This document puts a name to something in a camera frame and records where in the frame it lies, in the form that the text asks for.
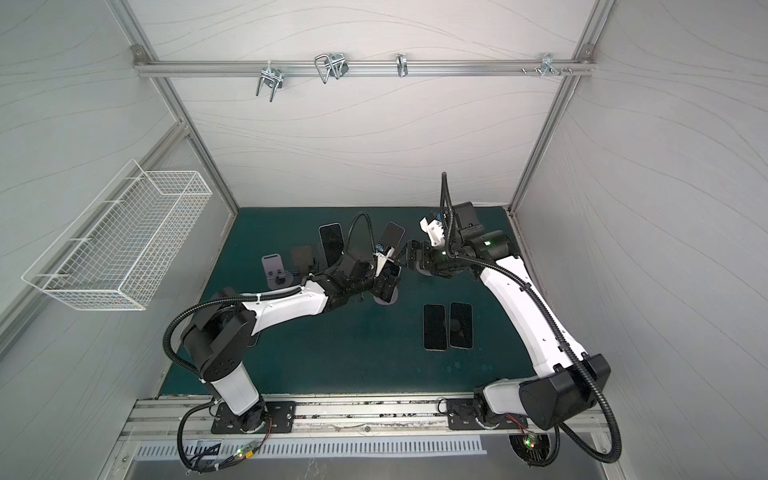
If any black back-left phone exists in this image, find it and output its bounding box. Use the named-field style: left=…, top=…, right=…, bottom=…
left=318, top=223, right=345, bottom=267

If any white edged phone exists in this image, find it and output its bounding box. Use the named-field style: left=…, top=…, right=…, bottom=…
left=448, top=302, right=474, bottom=350

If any aluminium cross rail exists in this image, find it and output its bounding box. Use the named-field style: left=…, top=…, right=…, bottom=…
left=134, top=57, right=597, bottom=78

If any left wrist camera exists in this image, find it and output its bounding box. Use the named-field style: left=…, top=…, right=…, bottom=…
left=374, top=243, right=395, bottom=277

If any purple round stand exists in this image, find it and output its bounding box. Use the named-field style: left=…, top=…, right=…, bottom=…
left=261, top=253, right=294, bottom=290
left=373, top=296, right=398, bottom=306
left=415, top=264, right=435, bottom=277

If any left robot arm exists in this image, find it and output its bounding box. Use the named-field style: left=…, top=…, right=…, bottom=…
left=161, top=222, right=405, bottom=474

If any purple phone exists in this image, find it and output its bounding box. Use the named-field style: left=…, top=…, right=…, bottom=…
left=423, top=304, right=448, bottom=351
left=376, top=221, right=405, bottom=256

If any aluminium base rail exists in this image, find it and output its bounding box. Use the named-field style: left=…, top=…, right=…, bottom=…
left=119, top=392, right=613, bottom=436

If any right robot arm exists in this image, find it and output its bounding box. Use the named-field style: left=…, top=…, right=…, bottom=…
left=408, top=176, right=623, bottom=468

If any black folding phone stand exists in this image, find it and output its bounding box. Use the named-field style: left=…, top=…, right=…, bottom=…
left=291, top=245, right=317, bottom=279

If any white wire basket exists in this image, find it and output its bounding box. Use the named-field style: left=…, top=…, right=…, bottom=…
left=21, top=160, right=212, bottom=311

